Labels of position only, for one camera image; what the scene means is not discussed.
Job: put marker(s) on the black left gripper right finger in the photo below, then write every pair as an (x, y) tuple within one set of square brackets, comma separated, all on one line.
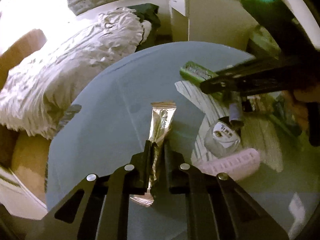
[(216, 206)]

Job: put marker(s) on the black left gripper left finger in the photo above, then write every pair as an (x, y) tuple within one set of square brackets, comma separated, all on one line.
[(98, 207)]

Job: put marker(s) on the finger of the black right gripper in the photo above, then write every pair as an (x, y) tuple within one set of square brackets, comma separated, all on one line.
[(250, 67), (245, 86)]

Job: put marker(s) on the pink ridged wrapper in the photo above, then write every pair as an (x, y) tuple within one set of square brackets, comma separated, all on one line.
[(238, 166)]

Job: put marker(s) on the green snack packet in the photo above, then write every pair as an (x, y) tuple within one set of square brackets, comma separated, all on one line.
[(196, 73)]

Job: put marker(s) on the white lidded cup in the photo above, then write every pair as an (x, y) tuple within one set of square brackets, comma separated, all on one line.
[(222, 139)]

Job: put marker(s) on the gold foil stick wrapper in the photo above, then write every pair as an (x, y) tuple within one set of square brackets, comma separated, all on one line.
[(161, 119)]

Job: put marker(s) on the person right hand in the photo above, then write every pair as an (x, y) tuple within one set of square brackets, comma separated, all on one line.
[(297, 100)]

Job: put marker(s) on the white bedside cabinet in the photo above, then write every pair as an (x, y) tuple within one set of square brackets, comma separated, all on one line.
[(216, 21)]

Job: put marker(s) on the round blue table cloth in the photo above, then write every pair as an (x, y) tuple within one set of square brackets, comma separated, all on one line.
[(114, 122)]

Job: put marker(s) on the dark green bed sheet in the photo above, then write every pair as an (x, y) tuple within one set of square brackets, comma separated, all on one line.
[(148, 14)]

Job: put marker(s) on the white ruffled duvet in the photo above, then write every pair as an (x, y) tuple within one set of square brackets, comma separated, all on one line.
[(39, 90)]

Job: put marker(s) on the wooden headboard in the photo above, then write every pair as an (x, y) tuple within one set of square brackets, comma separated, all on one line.
[(29, 43)]

